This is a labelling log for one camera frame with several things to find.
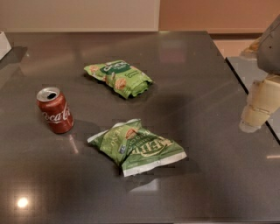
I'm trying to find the green snack bag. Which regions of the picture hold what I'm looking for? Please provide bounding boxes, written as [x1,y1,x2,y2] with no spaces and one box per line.
[84,60,153,99]

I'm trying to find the white object at left edge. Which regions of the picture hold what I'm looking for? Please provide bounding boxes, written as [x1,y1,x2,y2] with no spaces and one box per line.
[0,31,11,60]

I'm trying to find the green jalapeno chip bag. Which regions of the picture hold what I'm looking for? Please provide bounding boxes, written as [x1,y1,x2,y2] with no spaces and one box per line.
[87,119,187,177]

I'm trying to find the red Coca-Cola can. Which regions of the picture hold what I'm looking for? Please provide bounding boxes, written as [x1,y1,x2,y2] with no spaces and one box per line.
[37,87,74,134]

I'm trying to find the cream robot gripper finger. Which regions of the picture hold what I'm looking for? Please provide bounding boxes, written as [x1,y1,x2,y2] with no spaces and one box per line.
[239,73,280,133]

